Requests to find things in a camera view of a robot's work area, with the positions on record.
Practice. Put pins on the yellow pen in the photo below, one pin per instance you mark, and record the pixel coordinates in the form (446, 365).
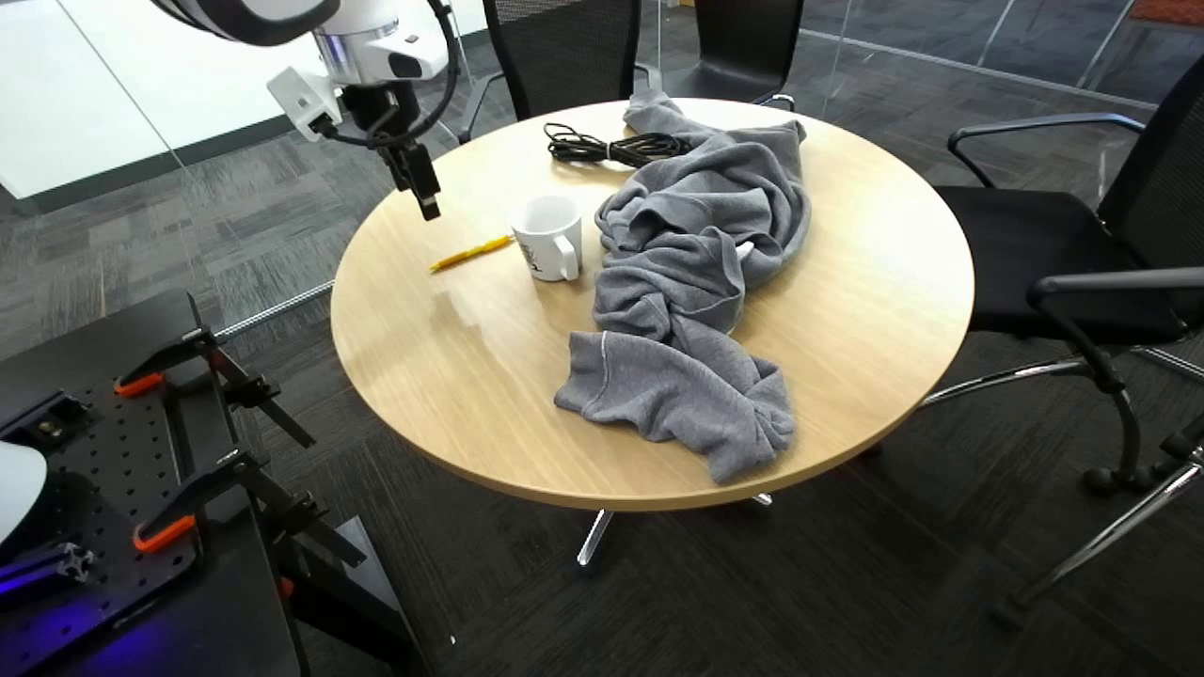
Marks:
(473, 252)

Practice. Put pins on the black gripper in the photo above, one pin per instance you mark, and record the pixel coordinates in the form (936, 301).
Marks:
(382, 112)

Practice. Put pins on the orange upholstered bench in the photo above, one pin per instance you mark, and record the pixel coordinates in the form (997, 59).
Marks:
(1173, 9)

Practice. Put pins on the chrome table base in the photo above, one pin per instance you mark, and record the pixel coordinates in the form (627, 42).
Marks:
(596, 537)

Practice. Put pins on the black robot stand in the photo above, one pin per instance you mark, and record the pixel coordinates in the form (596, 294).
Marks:
(78, 363)

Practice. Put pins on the black office chair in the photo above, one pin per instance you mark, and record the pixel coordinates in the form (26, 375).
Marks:
(1104, 284)
(1041, 240)
(567, 52)
(755, 38)

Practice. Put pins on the white mug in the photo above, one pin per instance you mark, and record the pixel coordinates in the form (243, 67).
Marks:
(545, 231)

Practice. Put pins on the grey hoodie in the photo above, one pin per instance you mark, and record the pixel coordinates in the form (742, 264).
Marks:
(678, 276)

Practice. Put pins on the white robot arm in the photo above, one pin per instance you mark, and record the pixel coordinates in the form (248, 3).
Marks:
(377, 38)

